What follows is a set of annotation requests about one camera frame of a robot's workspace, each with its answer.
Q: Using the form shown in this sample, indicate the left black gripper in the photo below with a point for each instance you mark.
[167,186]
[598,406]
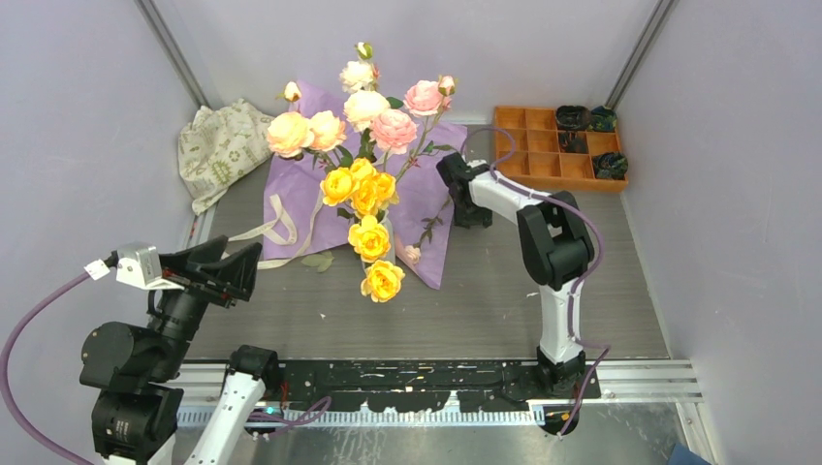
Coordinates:
[192,267]

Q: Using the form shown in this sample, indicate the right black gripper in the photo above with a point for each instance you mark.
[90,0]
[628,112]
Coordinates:
[484,217]

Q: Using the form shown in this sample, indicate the pink peony flower stem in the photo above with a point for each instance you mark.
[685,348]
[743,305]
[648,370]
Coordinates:
[406,130]

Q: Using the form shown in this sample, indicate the cream printed ribbon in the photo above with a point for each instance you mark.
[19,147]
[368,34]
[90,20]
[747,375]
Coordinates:
[283,231]

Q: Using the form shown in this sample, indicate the yellow rose flower spray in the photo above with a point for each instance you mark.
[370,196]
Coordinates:
[363,194]

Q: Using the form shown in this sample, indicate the purple pink wrapping paper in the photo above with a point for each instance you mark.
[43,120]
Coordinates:
[421,192]

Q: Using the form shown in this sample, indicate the pink white flower spray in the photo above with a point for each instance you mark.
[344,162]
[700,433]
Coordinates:
[360,80]

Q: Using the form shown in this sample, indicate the peach rose flower stem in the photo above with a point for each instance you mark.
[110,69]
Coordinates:
[290,134]

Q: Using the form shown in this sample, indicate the small pale pink rosebud stem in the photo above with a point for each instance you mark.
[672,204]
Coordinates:
[413,252]

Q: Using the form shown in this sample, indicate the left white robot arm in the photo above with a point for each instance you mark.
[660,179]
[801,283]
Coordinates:
[134,419]

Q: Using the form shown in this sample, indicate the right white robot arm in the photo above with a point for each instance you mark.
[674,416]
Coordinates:
[556,253]

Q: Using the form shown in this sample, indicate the white ribbed vase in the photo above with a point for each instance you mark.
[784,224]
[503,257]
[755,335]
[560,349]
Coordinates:
[372,241]

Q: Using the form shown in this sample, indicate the orange compartment tray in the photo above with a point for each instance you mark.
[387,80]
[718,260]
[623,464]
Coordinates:
[528,152]

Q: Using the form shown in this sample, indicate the dark sock in tray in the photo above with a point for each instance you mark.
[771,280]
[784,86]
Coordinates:
[573,142]

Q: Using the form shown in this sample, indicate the fallen green leaf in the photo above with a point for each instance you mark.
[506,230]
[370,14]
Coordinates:
[321,262]

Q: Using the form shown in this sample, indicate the cream patterned cloth bag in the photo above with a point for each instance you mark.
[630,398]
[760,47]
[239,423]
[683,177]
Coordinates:
[218,148]

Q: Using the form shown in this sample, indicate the dark rolled sock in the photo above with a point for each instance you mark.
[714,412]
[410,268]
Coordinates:
[572,118]

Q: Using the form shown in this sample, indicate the patterned sock front compartment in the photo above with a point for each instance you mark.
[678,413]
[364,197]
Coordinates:
[610,166]

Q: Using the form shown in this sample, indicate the green blue rolled sock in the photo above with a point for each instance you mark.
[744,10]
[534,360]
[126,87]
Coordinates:
[603,120]

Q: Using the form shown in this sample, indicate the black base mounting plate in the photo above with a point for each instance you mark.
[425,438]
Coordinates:
[425,386]

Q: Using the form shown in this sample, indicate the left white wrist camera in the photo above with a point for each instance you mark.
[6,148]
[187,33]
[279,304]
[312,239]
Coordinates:
[136,265]

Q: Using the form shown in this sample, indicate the aluminium front rail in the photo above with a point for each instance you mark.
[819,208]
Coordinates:
[622,382]

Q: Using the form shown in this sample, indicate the left corner frame post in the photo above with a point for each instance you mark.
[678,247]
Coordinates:
[165,37]

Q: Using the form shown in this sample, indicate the corner frame post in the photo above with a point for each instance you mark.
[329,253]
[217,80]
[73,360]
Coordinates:
[651,30]
[165,37]

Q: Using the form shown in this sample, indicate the right corner frame post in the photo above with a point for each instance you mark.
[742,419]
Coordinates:
[651,30]

